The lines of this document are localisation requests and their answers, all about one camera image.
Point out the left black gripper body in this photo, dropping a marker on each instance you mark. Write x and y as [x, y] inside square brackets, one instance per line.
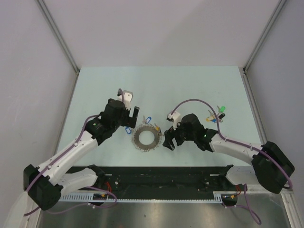
[125, 120]

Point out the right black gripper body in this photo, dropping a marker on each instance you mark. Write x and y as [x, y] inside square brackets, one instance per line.
[181, 135]

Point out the metal key organizer ring disc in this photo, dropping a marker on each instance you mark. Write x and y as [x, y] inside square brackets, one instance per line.
[145, 137]

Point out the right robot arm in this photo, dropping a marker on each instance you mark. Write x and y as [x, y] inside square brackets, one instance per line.
[269, 167]

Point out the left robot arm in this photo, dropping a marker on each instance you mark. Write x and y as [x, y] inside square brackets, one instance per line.
[46, 183]

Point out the blue tag key upper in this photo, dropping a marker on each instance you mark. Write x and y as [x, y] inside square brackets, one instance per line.
[146, 120]

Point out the blue tag key lower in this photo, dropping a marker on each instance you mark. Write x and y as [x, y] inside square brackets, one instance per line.
[128, 130]

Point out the green key tag key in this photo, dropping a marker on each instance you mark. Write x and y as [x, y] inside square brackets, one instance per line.
[221, 109]

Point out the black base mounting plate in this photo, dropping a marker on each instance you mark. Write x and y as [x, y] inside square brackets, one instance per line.
[162, 182]

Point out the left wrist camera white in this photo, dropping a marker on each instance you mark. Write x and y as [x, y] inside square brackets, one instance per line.
[125, 97]

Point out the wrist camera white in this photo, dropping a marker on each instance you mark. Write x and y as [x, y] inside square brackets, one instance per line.
[125, 97]
[175, 118]

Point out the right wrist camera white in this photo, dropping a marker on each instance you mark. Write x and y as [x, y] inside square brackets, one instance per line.
[175, 118]

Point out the white slotted cable duct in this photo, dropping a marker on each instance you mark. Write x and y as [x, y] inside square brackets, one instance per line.
[100, 197]

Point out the left aluminium frame post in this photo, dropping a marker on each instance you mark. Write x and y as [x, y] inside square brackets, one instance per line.
[58, 35]

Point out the aluminium frame post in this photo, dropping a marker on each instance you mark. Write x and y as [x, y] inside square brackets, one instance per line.
[266, 31]
[58, 35]

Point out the right aluminium frame post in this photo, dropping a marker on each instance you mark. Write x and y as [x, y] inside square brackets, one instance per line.
[266, 31]

